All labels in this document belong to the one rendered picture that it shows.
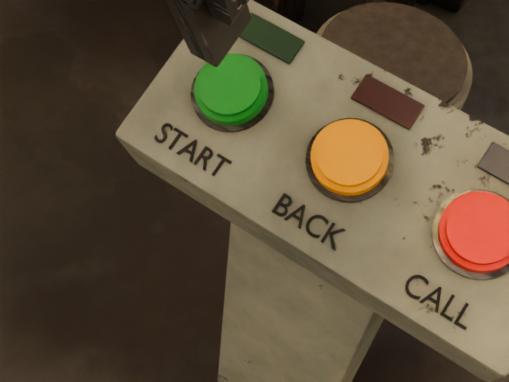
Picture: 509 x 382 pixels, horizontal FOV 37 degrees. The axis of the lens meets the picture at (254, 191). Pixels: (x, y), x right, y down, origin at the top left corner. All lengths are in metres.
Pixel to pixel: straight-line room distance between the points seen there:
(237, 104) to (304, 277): 0.11
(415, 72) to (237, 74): 0.19
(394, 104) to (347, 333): 0.14
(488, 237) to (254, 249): 0.14
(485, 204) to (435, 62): 0.21
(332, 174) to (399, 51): 0.20
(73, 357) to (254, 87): 0.64
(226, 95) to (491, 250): 0.16
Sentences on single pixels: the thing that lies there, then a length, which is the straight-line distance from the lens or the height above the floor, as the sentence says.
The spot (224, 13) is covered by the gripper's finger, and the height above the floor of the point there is 0.70.
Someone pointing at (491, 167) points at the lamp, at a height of 0.61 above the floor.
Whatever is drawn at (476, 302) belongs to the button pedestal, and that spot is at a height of 0.59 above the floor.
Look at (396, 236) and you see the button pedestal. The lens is 0.39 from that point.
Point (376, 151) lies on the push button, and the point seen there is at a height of 0.61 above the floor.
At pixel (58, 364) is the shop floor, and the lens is 1.00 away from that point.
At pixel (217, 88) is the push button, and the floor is 0.61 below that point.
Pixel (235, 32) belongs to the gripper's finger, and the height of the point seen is 0.67.
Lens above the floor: 0.92
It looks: 56 degrees down
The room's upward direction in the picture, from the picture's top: 7 degrees clockwise
